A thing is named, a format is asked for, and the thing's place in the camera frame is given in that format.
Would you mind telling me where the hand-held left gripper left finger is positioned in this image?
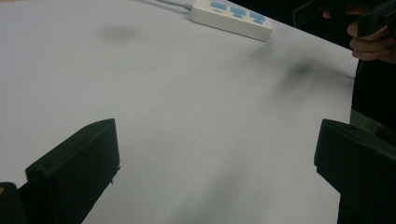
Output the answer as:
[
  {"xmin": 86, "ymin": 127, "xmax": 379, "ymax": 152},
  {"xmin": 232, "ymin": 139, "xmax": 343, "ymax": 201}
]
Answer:
[{"xmin": 24, "ymin": 118, "xmax": 121, "ymax": 224}]

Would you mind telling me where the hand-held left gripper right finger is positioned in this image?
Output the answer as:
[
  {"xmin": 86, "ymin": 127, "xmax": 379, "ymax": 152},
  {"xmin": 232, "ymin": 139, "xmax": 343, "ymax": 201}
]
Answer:
[{"xmin": 313, "ymin": 118, "xmax": 396, "ymax": 224}]

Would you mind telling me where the white power strip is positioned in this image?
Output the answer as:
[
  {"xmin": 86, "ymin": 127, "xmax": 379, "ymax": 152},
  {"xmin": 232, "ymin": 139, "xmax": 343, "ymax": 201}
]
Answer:
[{"xmin": 186, "ymin": 0, "xmax": 274, "ymax": 43}]

